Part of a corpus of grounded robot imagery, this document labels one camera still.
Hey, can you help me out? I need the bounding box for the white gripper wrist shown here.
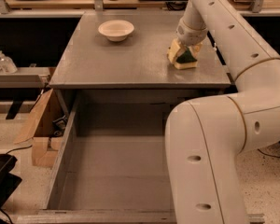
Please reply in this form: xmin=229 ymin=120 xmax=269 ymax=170
xmin=167 ymin=19 xmax=207 ymax=63

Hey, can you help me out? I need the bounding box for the green and yellow sponge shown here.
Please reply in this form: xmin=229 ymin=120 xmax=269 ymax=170
xmin=174 ymin=49 xmax=197 ymax=70

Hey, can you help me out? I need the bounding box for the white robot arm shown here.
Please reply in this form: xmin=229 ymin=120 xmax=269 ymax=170
xmin=165 ymin=0 xmax=280 ymax=224

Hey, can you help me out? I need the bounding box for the grey cabinet with flat top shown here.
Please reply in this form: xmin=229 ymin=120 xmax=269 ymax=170
xmin=49 ymin=9 xmax=231 ymax=119

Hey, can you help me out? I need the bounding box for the open grey top drawer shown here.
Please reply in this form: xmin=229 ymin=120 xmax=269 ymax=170
xmin=19 ymin=93 xmax=264 ymax=224

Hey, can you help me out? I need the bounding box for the white ceramic bowl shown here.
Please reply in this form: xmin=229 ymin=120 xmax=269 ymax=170
xmin=98 ymin=20 xmax=134 ymax=42

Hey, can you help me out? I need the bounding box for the grey metal shelf left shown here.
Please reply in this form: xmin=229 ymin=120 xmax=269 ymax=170
xmin=0 ymin=67 xmax=51 ymax=89

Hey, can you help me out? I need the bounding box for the open cardboard box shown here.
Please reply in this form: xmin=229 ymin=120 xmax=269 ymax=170
xmin=14 ymin=90 xmax=63 ymax=167

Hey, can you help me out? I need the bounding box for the clear sanitizer pump bottle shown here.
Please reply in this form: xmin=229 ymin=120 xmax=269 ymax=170
xmin=0 ymin=50 xmax=18 ymax=74

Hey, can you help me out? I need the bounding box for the black bin at left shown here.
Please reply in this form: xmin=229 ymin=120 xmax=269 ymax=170
xmin=0 ymin=154 xmax=21 ymax=208

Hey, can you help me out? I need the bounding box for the black floor cable right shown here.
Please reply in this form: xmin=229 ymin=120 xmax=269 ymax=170
xmin=257 ymin=148 xmax=280 ymax=161

